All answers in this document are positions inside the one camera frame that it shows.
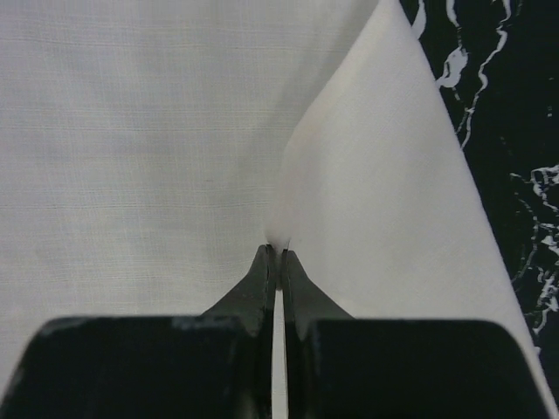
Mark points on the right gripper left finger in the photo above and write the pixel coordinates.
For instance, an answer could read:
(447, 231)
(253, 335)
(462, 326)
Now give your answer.
(216, 364)

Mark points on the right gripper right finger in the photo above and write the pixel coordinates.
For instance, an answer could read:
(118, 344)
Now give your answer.
(339, 366)

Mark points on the white cloth napkin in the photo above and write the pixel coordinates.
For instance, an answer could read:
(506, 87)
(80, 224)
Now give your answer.
(149, 147)

